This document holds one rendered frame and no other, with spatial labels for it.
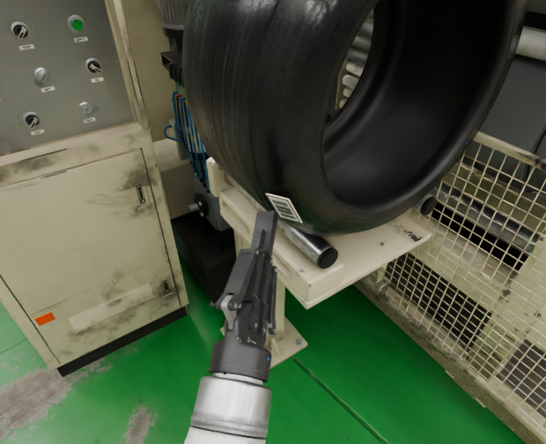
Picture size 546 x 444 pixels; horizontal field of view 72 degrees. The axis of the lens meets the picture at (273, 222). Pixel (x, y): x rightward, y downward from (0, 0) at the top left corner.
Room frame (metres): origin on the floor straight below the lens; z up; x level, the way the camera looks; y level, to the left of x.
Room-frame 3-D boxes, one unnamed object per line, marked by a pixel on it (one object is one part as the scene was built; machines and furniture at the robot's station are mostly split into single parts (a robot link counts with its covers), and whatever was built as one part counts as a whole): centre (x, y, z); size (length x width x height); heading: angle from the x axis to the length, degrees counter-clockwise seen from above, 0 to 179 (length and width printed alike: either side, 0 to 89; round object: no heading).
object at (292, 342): (0.91, 0.04, 0.02); 0.27 x 0.27 x 0.04; 34
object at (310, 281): (0.63, 0.00, 0.84); 0.36 x 0.09 x 0.06; 34
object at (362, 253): (0.70, -0.12, 0.80); 0.37 x 0.36 x 0.02; 124
